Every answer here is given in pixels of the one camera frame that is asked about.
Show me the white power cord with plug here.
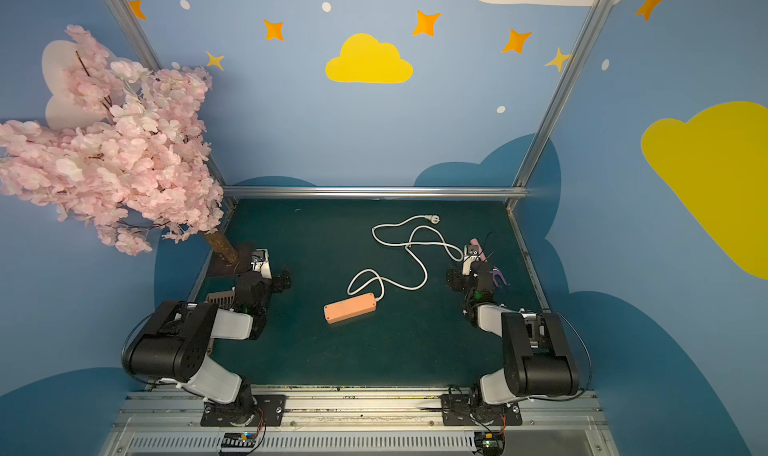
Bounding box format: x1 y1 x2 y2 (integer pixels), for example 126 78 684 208
346 214 466 304

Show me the orange power strip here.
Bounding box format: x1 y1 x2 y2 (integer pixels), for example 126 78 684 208
323 293 377 324

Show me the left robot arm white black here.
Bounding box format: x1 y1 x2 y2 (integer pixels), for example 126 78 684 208
121 270 292 414

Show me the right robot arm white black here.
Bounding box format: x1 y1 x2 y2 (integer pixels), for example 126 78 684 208
446 259 581 406

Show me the pink purple toy fork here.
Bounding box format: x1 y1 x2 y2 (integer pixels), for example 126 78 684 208
469 238 509 288

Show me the pink cherry blossom tree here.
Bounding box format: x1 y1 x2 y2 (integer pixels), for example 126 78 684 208
1 25 251 275

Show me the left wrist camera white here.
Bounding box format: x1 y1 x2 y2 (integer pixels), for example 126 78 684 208
251 249 272 280

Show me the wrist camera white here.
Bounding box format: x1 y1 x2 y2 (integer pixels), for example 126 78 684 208
461 244 485 276
251 249 272 280

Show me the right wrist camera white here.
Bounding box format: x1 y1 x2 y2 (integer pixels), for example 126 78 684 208
461 244 485 276

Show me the aluminium back frame rail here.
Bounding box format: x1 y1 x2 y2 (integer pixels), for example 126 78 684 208
223 186 527 200

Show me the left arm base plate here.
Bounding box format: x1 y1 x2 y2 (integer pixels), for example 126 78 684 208
200 394 287 428

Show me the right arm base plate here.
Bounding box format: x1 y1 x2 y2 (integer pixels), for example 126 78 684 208
439 393 523 427

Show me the aluminium front rail assembly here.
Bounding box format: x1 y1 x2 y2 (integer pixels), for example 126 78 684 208
100 385 619 455

